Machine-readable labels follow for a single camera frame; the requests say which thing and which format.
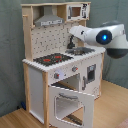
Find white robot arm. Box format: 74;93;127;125
70;21;128;59

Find wooden toy kitchen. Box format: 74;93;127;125
22;2;104;128

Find red right stove knob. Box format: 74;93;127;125
71;66;79;73

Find red stove knob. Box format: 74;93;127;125
54;73;59;79
71;66;79;73

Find black toy stovetop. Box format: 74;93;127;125
34;53;71;66

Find red left stove knob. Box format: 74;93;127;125
54;73;59;79

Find black toy faucet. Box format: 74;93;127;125
67;35;75;49

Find grey ice dispenser panel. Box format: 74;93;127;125
87;65;96;83

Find white oven door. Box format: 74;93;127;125
49;86;94;128

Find grey range hood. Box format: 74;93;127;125
34;5;64;27

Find white toy microwave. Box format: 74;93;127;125
67;3;90;21

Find grey cabinet door handle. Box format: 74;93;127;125
82;76;86;90

